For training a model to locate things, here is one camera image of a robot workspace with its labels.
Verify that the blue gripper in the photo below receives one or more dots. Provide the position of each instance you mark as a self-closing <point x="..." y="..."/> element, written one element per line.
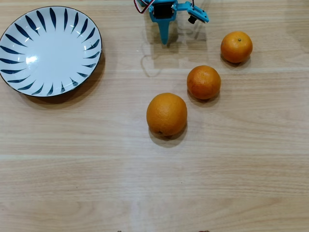
<point x="161" y="20"/>

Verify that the small orange fruit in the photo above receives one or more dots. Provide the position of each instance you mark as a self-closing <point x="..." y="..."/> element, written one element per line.
<point x="204" y="82"/>
<point x="236" y="48"/>

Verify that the large orange fruit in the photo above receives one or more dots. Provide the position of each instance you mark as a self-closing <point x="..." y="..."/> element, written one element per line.
<point x="166" y="114"/>

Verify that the white plate blue leaf pattern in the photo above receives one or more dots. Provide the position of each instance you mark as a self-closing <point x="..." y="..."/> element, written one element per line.
<point x="50" y="53"/>

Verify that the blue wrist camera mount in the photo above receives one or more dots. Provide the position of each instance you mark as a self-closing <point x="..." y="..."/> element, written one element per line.
<point x="200" y="14"/>

